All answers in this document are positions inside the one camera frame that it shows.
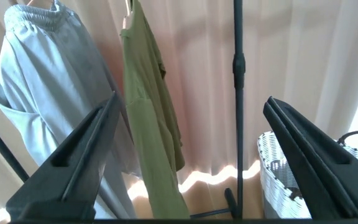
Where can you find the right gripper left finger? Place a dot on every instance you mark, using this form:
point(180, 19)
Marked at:
point(73, 174)

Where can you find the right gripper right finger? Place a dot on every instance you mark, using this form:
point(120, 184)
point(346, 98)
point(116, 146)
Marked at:
point(322, 174)

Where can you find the green long-sleeved shirt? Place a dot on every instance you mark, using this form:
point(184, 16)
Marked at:
point(148, 109)

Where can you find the pale blue-grey garment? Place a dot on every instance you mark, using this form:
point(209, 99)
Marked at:
point(48, 77)

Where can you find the white laundry basket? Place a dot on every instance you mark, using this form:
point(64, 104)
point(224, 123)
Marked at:
point(275, 186)

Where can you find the black clothes rack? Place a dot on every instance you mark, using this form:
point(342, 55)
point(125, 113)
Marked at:
point(239, 93)

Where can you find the beige curtain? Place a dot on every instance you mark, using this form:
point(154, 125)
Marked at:
point(291, 62)

